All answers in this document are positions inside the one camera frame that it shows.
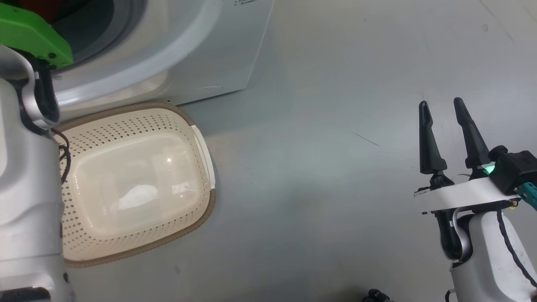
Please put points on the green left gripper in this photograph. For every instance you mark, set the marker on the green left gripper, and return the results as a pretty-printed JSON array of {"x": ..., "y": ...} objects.
[{"x": 29, "y": 33}]

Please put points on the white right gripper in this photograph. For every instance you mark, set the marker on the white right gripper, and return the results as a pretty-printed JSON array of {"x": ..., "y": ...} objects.
[{"x": 461, "y": 195}]

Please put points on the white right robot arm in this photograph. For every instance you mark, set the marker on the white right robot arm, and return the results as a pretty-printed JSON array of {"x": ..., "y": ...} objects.
[{"x": 486, "y": 260}]

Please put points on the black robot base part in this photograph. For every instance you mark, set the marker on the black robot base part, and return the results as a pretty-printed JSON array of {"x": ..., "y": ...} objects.
[{"x": 377, "y": 295}]

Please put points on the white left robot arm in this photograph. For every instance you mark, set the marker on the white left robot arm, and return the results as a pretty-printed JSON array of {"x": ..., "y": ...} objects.
[{"x": 25, "y": 188}]

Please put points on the grey rubber door gasket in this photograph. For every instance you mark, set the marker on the grey rubber door gasket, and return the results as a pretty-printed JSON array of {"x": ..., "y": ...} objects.
[{"x": 123, "y": 29}]

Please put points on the white front-load washing machine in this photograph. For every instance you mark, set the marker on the white front-load washing machine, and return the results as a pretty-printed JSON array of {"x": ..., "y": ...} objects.
[{"x": 209, "y": 50}]

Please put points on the beige perforated laundry basket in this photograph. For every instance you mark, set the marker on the beige perforated laundry basket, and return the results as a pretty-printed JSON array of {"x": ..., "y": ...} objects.
[{"x": 134, "y": 188}]

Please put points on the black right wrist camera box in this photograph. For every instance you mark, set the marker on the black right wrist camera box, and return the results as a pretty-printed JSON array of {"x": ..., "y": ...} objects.
[{"x": 516, "y": 172}]

